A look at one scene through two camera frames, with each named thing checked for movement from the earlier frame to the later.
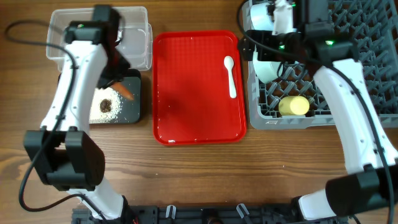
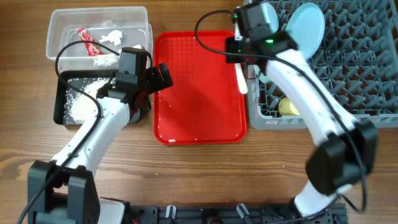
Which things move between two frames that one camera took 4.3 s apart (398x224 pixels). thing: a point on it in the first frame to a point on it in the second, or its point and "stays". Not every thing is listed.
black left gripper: (107, 79) to (157, 84)
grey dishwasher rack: (372, 25) stays
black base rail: (203, 215) stays
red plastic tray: (191, 100) stays
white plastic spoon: (229, 63) to (241, 79)
